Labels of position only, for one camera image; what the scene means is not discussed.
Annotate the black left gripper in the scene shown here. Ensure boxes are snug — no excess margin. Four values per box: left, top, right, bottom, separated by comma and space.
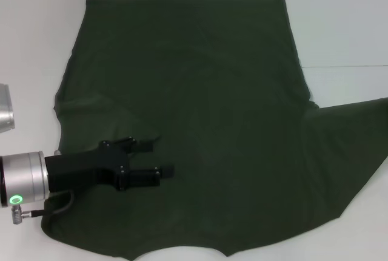
44, 136, 176, 194

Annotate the left gripper cable with plug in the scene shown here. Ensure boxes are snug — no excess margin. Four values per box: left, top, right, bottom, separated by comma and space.
11, 189, 76, 225

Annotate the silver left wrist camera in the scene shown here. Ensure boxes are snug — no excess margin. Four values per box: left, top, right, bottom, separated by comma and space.
0, 83, 15, 135

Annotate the dark green t-shirt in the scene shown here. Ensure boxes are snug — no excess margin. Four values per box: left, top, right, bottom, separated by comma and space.
41, 0, 388, 259

